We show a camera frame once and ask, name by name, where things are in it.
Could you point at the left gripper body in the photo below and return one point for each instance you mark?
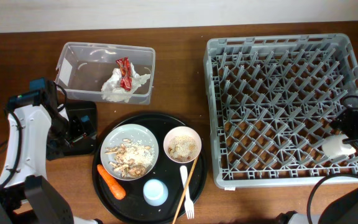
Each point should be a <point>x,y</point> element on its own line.
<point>63,134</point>

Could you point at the white plastic cup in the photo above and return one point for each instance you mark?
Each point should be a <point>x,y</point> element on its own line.
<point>334,147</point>

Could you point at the large white napkin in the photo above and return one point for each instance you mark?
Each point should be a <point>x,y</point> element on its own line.
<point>112,90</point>

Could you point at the grey round plate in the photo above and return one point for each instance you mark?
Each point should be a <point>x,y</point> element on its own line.
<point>134,132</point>

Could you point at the rice and mushroom leftovers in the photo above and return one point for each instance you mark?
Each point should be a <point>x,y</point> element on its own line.
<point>129,159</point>

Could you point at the orange carrot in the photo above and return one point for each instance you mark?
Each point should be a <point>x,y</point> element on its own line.
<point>116,189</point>

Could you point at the red snack wrapper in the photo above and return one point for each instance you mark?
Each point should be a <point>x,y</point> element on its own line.
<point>126,73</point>

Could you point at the light blue cup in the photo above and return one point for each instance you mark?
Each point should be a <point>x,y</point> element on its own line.
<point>155,192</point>

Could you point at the pink bowl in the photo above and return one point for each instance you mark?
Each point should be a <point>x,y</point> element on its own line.
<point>182,144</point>

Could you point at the wooden chopstick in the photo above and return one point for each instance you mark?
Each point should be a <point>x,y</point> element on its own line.
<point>182,198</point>

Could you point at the white plastic fork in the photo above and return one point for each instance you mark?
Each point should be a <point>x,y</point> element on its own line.
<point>189,205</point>

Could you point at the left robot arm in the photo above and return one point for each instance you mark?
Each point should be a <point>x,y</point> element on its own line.
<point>41,130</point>

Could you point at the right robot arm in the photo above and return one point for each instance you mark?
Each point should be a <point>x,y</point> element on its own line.
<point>345,208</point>

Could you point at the clear plastic waste bin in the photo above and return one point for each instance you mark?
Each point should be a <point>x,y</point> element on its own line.
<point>84,67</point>

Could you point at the grey plastic dishwasher rack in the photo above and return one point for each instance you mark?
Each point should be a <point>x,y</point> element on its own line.
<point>271,103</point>

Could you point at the black rectangular tray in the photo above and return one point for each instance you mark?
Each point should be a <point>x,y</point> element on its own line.
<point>79,137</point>

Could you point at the round black serving tray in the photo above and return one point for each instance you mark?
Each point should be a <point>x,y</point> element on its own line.
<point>133,208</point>

